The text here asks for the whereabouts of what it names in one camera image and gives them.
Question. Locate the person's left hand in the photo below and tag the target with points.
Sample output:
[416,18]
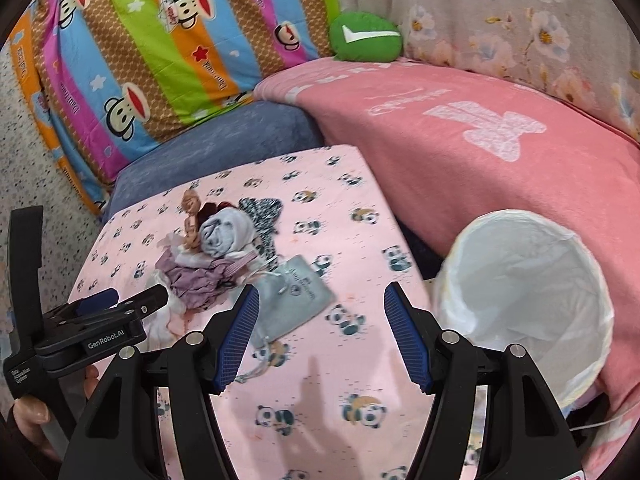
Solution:
[30,415]

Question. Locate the light blue rolled cloth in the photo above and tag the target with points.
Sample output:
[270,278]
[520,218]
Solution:
[225,232]

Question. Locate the green round check-mark pillow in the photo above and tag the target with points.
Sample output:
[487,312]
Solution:
[365,37]

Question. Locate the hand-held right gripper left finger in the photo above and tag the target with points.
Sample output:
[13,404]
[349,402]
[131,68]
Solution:
[239,340]

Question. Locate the small doll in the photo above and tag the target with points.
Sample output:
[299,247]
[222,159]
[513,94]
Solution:
[191,220]

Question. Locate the striped monkey print sheet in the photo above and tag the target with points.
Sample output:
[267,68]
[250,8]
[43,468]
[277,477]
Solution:
[150,60]

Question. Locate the grey floral sheet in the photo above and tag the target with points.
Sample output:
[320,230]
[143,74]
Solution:
[475,10]

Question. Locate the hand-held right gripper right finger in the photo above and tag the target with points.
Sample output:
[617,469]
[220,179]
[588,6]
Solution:
[407,345]

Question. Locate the purple cloth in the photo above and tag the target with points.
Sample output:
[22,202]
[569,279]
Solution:
[192,285]

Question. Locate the pink striped cloth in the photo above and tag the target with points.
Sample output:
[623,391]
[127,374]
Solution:
[240,265]

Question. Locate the pink blanket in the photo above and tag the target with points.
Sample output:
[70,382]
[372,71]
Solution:
[450,170]

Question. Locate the blue-grey cushion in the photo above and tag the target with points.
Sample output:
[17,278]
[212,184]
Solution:
[225,140]

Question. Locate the dark red cloth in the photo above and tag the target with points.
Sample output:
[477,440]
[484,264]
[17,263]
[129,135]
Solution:
[210,208]

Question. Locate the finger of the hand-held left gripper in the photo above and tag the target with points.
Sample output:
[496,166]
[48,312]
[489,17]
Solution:
[145,305]
[97,301]

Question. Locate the pink panda print cloth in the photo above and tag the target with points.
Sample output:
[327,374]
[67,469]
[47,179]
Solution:
[310,410]

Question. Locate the white bag-lined bin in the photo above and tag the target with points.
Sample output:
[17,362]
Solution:
[525,300]

